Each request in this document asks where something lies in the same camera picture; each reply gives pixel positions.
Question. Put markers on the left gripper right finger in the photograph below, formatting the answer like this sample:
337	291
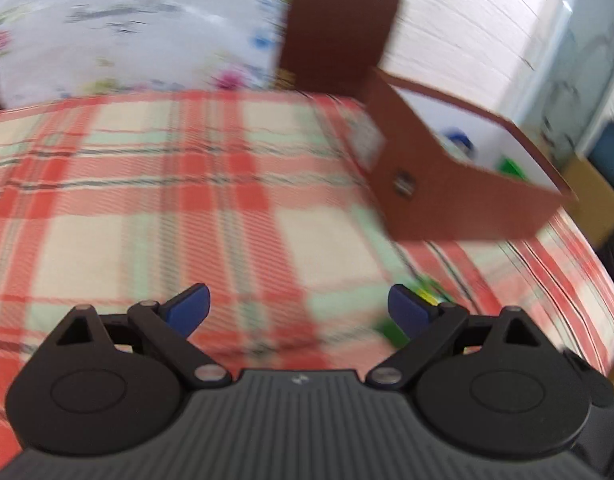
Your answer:
493	385

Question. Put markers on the blue chair back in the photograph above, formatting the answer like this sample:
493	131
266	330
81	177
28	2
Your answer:
602	154

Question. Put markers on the upper cardboard box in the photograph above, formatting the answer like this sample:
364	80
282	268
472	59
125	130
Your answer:
593	211

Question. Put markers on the brown cardboard storage box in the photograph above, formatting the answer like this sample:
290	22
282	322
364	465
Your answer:
426	189

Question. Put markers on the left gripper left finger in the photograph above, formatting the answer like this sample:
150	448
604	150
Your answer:
100	384

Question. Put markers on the small green box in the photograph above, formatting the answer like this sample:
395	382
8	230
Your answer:
410	309

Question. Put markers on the green rectangular stick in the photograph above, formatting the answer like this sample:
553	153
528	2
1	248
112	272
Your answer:
511	168

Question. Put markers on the plaid bed sheet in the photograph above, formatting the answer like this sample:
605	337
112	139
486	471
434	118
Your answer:
114	199

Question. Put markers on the dark brown headboard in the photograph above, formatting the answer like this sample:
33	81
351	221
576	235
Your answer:
330	46

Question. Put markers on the blue tape roll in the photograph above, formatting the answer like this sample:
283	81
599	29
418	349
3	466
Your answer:
461	141

